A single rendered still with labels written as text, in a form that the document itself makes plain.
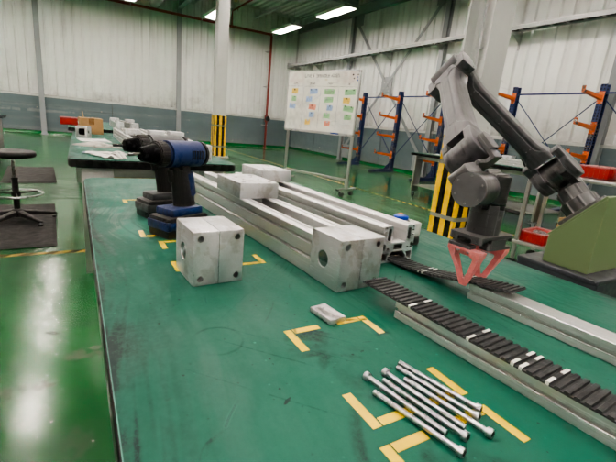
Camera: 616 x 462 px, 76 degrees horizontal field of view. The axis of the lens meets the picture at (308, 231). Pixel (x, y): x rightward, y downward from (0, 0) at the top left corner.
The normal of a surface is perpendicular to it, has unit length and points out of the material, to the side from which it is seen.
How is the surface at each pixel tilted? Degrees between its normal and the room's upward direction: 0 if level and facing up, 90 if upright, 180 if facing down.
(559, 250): 90
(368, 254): 90
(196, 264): 90
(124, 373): 0
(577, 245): 90
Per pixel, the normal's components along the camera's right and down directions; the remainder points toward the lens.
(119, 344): 0.09, -0.96
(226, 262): 0.55, 0.26
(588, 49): -0.87, 0.05
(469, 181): -0.71, 0.11
